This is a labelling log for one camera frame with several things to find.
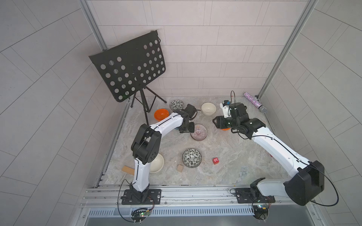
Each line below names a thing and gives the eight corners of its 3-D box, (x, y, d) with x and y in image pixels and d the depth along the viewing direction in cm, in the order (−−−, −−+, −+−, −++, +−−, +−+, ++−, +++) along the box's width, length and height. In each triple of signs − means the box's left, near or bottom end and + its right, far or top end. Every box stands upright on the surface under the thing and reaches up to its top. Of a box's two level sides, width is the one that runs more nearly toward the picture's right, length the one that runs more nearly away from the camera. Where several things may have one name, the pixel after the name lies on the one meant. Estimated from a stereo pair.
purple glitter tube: (261, 114, 108) (263, 110, 105) (243, 96, 121) (245, 92, 117) (264, 112, 109) (267, 109, 106) (246, 95, 122) (248, 91, 118)
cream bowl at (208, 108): (201, 117, 106) (202, 112, 102) (201, 107, 113) (201, 102, 108) (215, 117, 106) (217, 112, 102) (214, 107, 113) (215, 102, 108)
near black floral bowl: (182, 167, 83) (181, 165, 79) (182, 151, 89) (182, 148, 85) (201, 167, 83) (202, 165, 79) (200, 151, 89) (201, 148, 85)
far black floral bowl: (169, 110, 109) (169, 107, 106) (170, 103, 114) (170, 99, 111) (184, 110, 109) (184, 107, 106) (184, 103, 114) (184, 100, 111)
